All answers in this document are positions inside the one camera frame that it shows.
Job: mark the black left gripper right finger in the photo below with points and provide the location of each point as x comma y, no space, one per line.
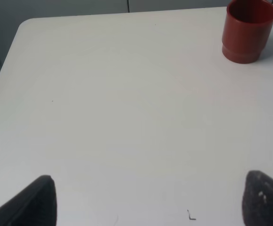
257,200

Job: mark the red plastic cup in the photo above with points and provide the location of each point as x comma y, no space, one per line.
246,30

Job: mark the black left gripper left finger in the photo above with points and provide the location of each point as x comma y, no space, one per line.
36,205

